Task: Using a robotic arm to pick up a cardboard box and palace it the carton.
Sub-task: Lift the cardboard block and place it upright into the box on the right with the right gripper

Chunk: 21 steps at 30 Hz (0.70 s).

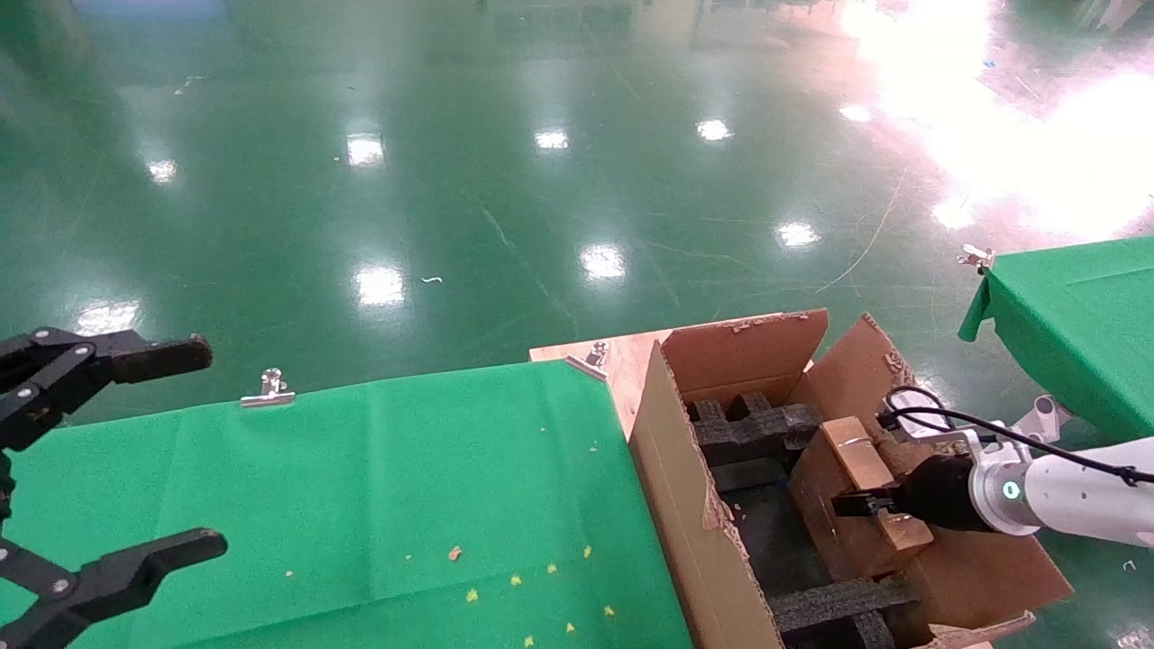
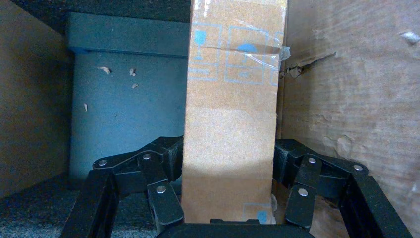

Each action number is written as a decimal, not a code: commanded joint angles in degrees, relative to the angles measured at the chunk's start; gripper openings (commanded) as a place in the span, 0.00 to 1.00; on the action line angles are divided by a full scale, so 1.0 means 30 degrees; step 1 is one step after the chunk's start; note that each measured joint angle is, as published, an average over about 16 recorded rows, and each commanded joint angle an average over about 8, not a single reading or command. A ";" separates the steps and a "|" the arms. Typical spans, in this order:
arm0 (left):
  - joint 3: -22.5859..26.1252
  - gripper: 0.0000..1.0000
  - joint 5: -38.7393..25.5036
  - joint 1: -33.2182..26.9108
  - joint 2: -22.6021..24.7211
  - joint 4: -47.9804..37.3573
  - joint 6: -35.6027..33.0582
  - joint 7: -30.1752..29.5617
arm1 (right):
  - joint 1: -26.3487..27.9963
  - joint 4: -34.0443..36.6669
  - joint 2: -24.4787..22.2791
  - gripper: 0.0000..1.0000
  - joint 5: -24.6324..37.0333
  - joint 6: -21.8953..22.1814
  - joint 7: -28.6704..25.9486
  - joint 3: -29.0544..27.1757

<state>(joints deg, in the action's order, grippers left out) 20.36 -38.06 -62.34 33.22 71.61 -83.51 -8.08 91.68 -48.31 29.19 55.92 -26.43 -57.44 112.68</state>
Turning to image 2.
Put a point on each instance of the small brown cardboard box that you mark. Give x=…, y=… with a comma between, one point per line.
x=229, y=131

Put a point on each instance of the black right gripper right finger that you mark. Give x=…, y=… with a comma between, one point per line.
x=331, y=184

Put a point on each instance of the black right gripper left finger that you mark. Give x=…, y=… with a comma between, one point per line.
x=131, y=170

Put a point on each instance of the large open cardboard carton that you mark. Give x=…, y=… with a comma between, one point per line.
x=354, y=98

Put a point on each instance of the dark teal box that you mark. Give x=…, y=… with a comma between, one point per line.
x=124, y=115

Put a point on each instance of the black foam insert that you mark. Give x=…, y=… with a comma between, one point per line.
x=32, y=213

